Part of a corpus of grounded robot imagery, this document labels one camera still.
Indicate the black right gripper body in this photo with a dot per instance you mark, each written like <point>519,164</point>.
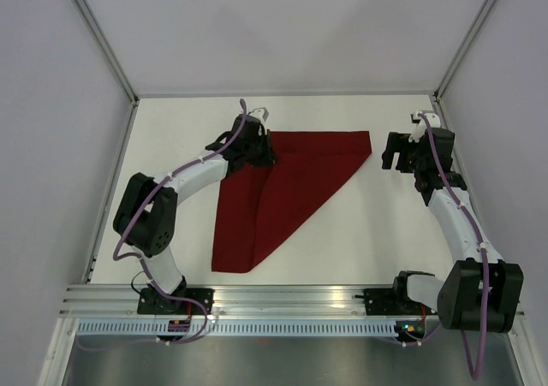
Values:
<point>419,161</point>

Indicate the aluminium front rail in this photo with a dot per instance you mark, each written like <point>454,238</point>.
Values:
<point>248,302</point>

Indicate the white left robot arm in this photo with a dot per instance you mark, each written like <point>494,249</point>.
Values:
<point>146,216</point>

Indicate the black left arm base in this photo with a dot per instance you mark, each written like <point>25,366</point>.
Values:
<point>153,303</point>

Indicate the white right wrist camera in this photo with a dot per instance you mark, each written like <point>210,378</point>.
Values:
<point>417,118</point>

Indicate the aluminium frame post left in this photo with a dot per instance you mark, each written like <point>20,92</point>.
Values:
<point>98,36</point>

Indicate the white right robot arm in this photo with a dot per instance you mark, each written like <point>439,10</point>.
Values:
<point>481,290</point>

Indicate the aluminium frame post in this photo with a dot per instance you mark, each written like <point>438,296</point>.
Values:
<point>98,36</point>
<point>481,18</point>

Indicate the red cloth napkin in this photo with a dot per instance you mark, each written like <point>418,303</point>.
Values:
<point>259,208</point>

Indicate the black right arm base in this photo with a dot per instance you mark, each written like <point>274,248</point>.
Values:
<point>386,302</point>

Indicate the white slotted cable duct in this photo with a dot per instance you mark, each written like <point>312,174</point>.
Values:
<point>239,327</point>

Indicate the aluminium frame post right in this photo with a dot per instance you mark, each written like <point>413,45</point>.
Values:
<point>481,18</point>

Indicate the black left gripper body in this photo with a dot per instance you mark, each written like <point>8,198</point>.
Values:
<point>259,152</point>

